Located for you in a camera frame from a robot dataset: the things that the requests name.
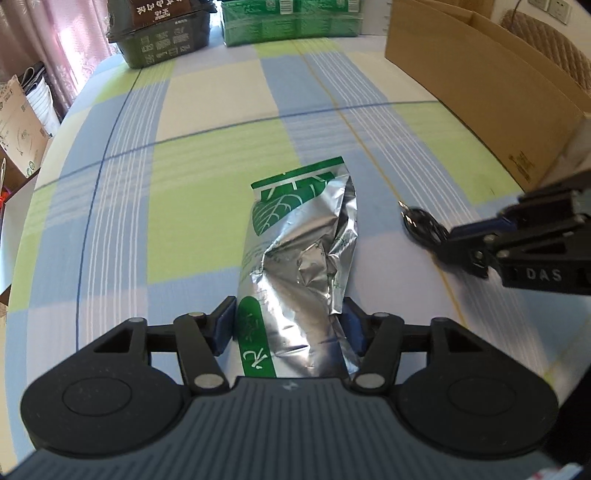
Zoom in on black cable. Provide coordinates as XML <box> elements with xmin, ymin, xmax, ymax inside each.
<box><xmin>397</xmin><ymin>199</ymin><xmax>450</xmax><ymax>250</ymax></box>

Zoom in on silver green foil tea bag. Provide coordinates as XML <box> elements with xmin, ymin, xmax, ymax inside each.
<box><xmin>228</xmin><ymin>157</ymin><xmax>359</xmax><ymax>378</ymax></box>

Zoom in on brown cardboard box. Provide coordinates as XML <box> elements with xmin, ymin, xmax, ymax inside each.
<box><xmin>385</xmin><ymin>1</ymin><xmax>590</xmax><ymax>191</ymax></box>

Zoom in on checkered tablecloth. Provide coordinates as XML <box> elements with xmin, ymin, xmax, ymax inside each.
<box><xmin>1</xmin><ymin>37</ymin><xmax>590</xmax><ymax>470</ymax></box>

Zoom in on brown quilted chair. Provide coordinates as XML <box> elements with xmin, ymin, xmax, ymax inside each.
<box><xmin>500</xmin><ymin>11</ymin><xmax>591</xmax><ymax>94</ymax></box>

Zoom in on pink printed cardboard package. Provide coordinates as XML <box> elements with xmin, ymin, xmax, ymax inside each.
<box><xmin>0</xmin><ymin>75</ymin><xmax>49</xmax><ymax>178</ymax></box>

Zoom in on dark brown food container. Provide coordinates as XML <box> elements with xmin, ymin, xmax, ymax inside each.
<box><xmin>106</xmin><ymin>0</ymin><xmax>216</xmax><ymax>69</ymax></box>

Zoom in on green carton pack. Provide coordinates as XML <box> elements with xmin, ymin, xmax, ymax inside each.
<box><xmin>221</xmin><ymin>0</ymin><xmax>363</xmax><ymax>46</ymax></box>

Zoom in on pink curtain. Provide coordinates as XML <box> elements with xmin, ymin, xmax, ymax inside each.
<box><xmin>1</xmin><ymin>0</ymin><xmax>114</xmax><ymax>116</ymax></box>

